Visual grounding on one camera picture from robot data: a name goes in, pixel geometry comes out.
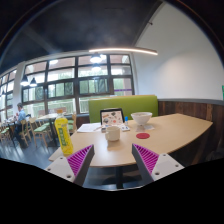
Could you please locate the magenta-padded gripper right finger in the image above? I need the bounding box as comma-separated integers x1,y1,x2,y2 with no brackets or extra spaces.
131,143,186,186

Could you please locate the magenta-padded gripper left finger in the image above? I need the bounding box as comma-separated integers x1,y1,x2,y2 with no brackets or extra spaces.
44,143,96,187

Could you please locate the yellow drink bottle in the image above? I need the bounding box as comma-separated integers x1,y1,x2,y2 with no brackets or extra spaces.
54,112,75,157

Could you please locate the flat round red coaster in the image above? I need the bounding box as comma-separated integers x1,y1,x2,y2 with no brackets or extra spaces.
135,132,151,140

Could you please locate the group of wooden green-seated chairs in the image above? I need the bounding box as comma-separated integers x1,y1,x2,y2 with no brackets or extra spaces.
0,113,78,148

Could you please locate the white paper sheet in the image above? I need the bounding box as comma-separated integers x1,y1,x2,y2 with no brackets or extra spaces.
76,122,102,134

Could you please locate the light wooden dining table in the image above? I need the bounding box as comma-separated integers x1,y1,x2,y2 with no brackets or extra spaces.
34,113,60,148

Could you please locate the white bowl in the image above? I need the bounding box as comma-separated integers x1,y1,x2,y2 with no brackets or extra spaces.
130,111,153,126

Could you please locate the white cup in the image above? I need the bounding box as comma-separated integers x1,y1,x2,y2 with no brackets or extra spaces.
104,125,121,142

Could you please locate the person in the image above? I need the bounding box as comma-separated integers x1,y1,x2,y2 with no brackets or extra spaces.
14,102,28,143

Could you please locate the green upholstered bench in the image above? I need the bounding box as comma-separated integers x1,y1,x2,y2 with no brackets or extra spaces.
88,94,159,124

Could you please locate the large black-framed window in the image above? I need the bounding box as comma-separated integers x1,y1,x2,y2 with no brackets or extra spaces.
0,53,135,123

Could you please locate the group of pendant lamps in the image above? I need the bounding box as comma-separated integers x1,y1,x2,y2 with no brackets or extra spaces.
0,52,104,98

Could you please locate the long curved ceiling light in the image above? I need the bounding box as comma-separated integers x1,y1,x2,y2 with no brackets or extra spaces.
88,46,159,56

